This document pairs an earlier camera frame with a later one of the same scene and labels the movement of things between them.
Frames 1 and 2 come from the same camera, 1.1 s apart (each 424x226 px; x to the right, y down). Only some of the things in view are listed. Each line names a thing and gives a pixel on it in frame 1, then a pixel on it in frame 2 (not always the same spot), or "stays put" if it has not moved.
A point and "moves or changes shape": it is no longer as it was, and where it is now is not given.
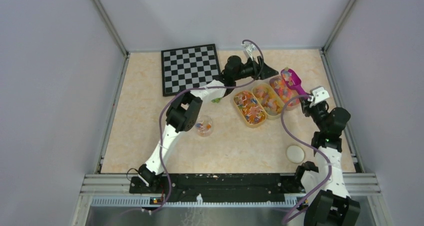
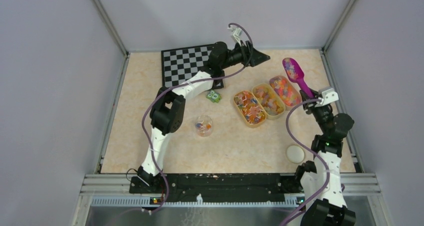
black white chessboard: x=190 y=67 stays put
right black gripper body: x=318 y=112 stays put
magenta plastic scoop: x=292 y=79 moves or changes shape
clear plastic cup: x=204 y=125 stays put
